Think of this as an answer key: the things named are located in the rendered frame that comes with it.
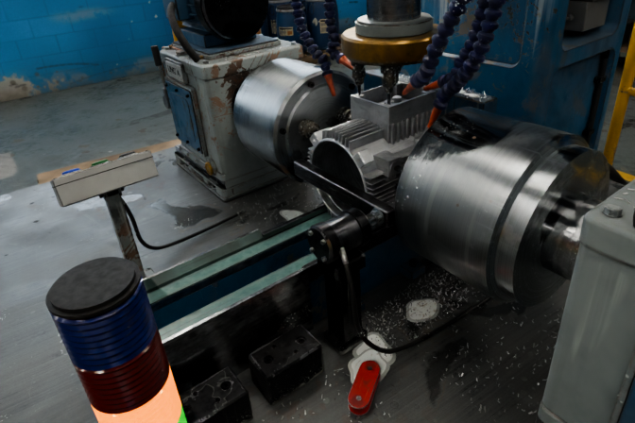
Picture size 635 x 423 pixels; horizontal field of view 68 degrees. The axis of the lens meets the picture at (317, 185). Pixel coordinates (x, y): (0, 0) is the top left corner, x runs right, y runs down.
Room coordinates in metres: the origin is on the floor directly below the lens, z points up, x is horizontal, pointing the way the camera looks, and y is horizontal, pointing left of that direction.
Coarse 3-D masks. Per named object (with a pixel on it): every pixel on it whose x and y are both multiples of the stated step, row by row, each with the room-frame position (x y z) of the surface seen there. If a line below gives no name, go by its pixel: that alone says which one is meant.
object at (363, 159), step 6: (318, 132) 0.81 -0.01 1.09; (312, 138) 0.81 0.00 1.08; (318, 138) 0.80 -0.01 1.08; (366, 150) 0.71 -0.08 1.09; (354, 156) 0.71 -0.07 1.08; (360, 156) 0.70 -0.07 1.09; (366, 156) 0.70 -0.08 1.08; (360, 162) 0.70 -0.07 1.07; (366, 162) 0.69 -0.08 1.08; (360, 168) 0.70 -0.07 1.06; (318, 198) 0.81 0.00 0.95
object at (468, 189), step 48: (432, 144) 0.61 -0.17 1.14; (480, 144) 0.57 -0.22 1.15; (528, 144) 0.54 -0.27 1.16; (576, 144) 0.56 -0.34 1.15; (432, 192) 0.56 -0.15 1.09; (480, 192) 0.51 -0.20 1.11; (528, 192) 0.48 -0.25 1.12; (576, 192) 0.52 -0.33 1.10; (432, 240) 0.54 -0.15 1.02; (480, 240) 0.48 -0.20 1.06; (528, 240) 0.46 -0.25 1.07; (576, 240) 0.46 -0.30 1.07; (480, 288) 0.49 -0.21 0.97; (528, 288) 0.48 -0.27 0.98
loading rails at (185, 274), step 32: (288, 224) 0.76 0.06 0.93; (224, 256) 0.68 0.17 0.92; (256, 256) 0.68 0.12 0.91; (288, 256) 0.72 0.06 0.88; (384, 256) 0.72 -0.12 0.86; (416, 256) 0.77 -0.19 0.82; (160, 288) 0.61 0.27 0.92; (192, 288) 0.61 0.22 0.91; (224, 288) 0.64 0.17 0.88; (256, 288) 0.59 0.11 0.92; (288, 288) 0.59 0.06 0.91; (320, 288) 0.64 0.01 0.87; (160, 320) 0.58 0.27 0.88; (192, 320) 0.53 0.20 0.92; (224, 320) 0.53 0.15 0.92; (256, 320) 0.55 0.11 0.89; (288, 320) 0.59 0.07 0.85; (192, 352) 0.49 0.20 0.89; (224, 352) 0.52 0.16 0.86; (192, 384) 0.49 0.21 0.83
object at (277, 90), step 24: (264, 72) 1.02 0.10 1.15; (288, 72) 0.98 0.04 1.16; (312, 72) 0.95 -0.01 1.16; (336, 72) 0.97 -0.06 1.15; (240, 96) 1.01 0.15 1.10; (264, 96) 0.95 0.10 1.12; (288, 96) 0.90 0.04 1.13; (312, 96) 0.93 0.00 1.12; (336, 96) 0.96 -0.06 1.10; (240, 120) 0.99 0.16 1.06; (264, 120) 0.91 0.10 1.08; (288, 120) 0.89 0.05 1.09; (312, 120) 0.91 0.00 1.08; (336, 120) 0.96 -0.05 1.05; (264, 144) 0.91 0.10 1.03; (288, 144) 0.89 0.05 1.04; (312, 144) 0.92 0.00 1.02; (288, 168) 0.89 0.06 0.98
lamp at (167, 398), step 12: (168, 384) 0.25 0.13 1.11; (156, 396) 0.24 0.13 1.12; (168, 396) 0.25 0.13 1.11; (144, 408) 0.23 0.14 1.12; (156, 408) 0.24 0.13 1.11; (168, 408) 0.25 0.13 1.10; (180, 408) 0.26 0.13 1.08; (108, 420) 0.23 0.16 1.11; (120, 420) 0.23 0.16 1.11; (132, 420) 0.23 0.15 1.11; (144, 420) 0.23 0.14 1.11; (156, 420) 0.24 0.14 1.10; (168, 420) 0.24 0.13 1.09
